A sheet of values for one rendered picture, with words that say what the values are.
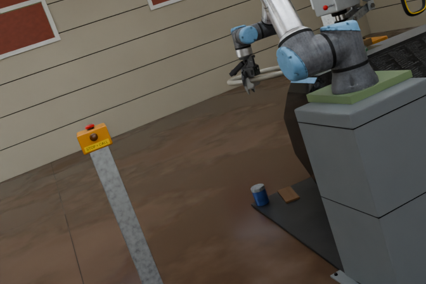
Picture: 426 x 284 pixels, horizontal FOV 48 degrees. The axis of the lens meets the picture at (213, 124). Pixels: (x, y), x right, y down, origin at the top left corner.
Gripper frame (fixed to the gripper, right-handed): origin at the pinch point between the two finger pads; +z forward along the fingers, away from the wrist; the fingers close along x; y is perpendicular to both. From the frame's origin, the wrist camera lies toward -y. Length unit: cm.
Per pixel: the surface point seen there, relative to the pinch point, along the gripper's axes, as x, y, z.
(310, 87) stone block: 31.3, 22.2, 8.4
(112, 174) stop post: -108, -6, 6
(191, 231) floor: 6, -78, 94
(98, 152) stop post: -110, -8, -4
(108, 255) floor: -26, -132, 98
